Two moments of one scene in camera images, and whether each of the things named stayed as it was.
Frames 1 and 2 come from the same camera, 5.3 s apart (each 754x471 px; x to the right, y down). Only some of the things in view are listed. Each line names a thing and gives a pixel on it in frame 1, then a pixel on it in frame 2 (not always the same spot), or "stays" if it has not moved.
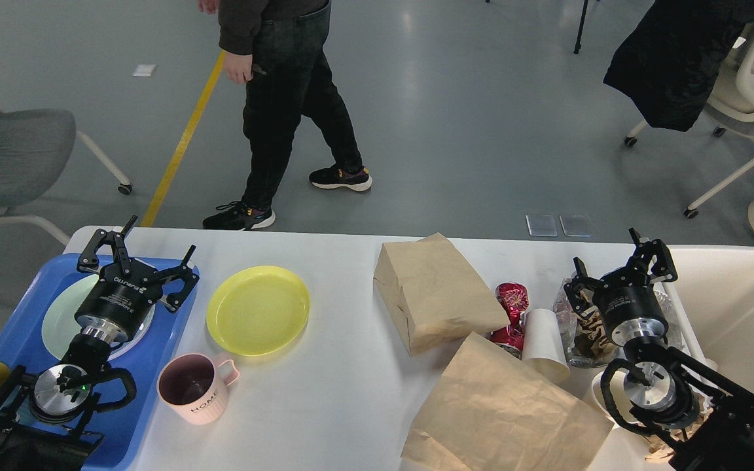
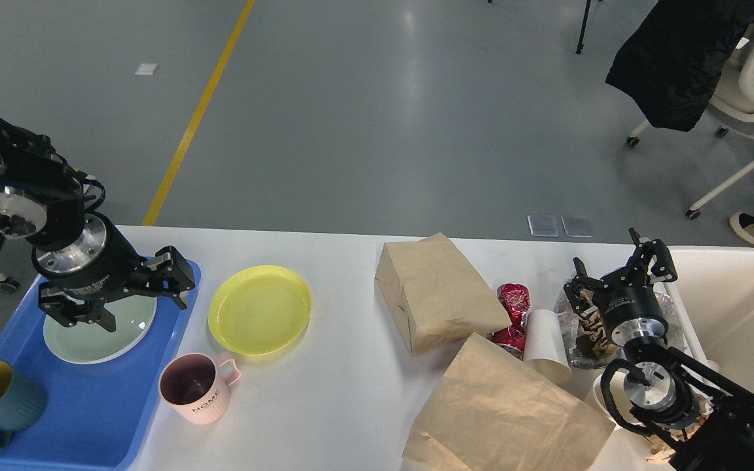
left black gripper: (119, 305) to (99, 265)
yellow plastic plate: (258, 311) stays
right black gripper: (631, 308) stays
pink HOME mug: (192, 385) stays
